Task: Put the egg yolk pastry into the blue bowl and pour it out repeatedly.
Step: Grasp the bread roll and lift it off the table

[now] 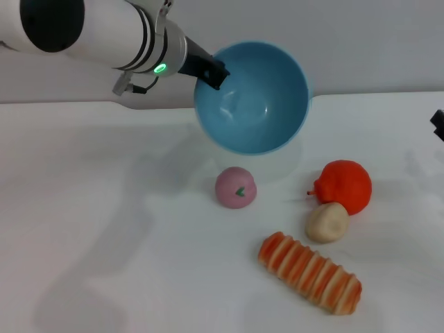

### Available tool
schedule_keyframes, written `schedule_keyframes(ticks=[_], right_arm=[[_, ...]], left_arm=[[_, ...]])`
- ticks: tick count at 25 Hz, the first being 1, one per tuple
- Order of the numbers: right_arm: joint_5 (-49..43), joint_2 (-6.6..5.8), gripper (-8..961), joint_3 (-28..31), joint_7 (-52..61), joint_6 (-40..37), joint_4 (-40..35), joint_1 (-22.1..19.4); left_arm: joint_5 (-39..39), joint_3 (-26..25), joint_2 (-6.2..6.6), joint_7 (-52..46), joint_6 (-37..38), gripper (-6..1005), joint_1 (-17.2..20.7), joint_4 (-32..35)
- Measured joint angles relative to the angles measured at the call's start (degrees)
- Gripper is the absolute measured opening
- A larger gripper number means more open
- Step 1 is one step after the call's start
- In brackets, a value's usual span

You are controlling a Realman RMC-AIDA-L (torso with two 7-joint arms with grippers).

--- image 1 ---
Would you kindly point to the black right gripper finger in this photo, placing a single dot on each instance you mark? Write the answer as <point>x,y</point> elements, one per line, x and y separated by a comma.
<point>438,123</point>

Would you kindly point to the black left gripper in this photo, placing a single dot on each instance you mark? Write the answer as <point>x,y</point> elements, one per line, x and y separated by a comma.
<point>196,59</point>

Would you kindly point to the blue plastic bowl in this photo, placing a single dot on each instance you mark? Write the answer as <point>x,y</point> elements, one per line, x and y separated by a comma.
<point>260,111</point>

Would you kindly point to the beige egg yolk pastry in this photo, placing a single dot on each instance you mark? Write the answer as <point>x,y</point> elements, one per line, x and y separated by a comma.
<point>326,223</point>

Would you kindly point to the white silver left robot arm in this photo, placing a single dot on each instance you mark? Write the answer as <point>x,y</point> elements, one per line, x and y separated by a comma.
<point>104,31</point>

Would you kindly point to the orange red fruit toy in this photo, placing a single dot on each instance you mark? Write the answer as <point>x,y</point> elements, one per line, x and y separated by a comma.
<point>350,184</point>

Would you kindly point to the pink peach bun toy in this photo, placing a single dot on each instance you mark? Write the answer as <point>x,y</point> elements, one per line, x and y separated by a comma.
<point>230,187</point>

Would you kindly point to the orange striped bread loaf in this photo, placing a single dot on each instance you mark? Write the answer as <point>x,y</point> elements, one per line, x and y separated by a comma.
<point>312,274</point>

